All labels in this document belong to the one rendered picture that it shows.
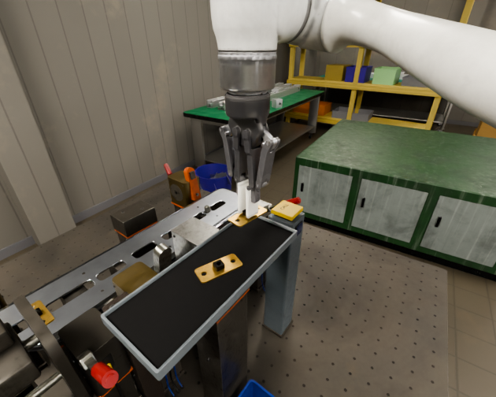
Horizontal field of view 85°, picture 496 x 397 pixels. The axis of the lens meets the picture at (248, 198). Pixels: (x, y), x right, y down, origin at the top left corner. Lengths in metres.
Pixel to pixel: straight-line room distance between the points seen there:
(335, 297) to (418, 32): 0.91
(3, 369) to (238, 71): 0.50
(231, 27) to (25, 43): 2.43
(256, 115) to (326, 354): 0.76
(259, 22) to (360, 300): 0.96
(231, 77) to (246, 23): 0.07
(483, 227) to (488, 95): 2.17
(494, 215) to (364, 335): 1.57
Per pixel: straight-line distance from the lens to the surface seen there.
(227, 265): 0.52
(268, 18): 0.43
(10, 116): 2.57
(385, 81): 5.26
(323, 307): 1.08
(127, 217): 0.96
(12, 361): 0.52
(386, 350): 1.05
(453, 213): 2.38
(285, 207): 0.69
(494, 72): 0.29
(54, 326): 0.75
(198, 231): 0.70
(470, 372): 2.08
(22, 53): 2.76
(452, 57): 0.32
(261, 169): 0.47
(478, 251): 2.54
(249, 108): 0.44
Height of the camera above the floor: 1.52
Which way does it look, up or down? 30 degrees down
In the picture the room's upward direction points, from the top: straight up
